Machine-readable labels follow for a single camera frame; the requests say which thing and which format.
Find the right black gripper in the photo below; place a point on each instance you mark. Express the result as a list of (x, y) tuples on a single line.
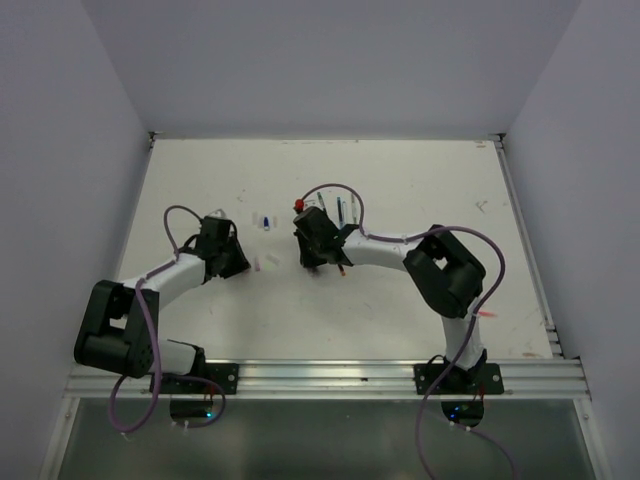
[(307, 259)]

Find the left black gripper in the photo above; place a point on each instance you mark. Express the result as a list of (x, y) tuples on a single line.
[(240, 263)]

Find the thin green fineliner pen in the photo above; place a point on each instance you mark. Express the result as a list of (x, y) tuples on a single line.
[(354, 209)]

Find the blue gel pen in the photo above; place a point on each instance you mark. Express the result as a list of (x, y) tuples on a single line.
[(340, 212)]

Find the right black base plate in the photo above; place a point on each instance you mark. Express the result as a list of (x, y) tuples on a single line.
[(486, 379)]

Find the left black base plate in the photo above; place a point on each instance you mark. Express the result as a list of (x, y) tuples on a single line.
[(206, 379)]

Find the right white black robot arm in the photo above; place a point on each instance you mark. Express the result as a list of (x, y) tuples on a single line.
[(447, 275)]

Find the aluminium right side rail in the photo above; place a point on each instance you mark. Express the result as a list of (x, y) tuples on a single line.
[(548, 321)]

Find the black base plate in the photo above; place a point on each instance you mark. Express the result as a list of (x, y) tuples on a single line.
[(206, 379), (486, 379)]

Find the aluminium front rail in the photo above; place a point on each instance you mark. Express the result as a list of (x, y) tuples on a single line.
[(529, 379)]

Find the aluminium rail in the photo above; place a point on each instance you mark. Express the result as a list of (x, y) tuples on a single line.
[(529, 379), (548, 321)]

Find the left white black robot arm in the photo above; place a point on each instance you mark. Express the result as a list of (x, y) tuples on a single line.
[(119, 330)]

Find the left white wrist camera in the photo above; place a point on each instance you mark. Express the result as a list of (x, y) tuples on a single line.
[(217, 212)]

